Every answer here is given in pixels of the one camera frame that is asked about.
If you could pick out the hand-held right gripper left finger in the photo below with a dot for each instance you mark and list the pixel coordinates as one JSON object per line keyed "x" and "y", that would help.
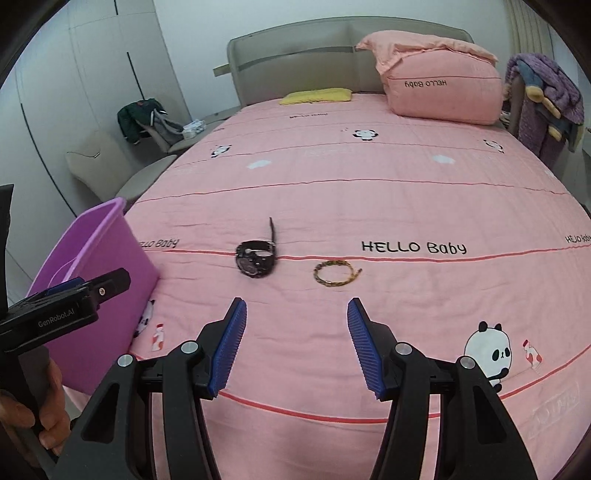
{"x": 226, "y": 355}

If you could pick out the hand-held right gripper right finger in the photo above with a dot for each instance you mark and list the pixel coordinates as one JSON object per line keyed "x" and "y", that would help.
{"x": 367, "y": 350}

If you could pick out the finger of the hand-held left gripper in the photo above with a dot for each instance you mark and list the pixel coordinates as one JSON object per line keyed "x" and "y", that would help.
{"x": 111, "y": 284}
{"x": 64, "y": 287}

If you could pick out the purple plastic basin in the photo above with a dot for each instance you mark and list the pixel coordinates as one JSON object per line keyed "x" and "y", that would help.
{"x": 106, "y": 286}

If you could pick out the black wristwatch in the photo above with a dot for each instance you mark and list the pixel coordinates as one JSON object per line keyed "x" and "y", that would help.
{"x": 254, "y": 261}

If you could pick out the person's left hand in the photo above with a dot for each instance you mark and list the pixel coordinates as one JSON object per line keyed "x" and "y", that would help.
{"x": 55, "y": 401}

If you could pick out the beige chair with clothes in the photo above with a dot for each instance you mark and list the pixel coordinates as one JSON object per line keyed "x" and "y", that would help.
{"x": 171, "y": 143}

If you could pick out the pink printed bed sheet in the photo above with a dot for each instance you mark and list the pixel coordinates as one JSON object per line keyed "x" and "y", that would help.
{"x": 369, "y": 194}

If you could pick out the dark green jacket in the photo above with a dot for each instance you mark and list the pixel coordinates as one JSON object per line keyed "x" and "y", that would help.
{"x": 136, "y": 120}

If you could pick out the grey garment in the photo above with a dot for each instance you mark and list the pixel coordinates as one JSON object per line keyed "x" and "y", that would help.
{"x": 166, "y": 124}

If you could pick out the tissue pack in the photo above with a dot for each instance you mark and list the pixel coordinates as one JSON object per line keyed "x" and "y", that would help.
{"x": 194, "y": 128}

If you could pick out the white wardrobe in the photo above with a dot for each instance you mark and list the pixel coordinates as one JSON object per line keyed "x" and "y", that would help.
{"x": 69, "y": 92}

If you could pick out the yellow pillow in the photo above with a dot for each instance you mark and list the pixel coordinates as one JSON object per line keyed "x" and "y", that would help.
{"x": 318, "y": 96}

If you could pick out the folded pink quilt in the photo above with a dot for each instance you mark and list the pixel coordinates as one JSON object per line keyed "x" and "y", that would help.
{"x": 438, "y": 87}

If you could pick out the beige padded headboard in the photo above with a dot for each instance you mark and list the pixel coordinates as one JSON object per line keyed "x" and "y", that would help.
{"x": 300, "y": 60}

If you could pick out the blue yellow plush toy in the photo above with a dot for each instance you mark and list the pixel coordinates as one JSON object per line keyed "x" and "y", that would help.
{"x": 542, "y": 94}

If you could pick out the purple knitted blanket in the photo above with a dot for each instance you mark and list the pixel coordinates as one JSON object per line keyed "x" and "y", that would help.
{"x": 561, "y": 87}

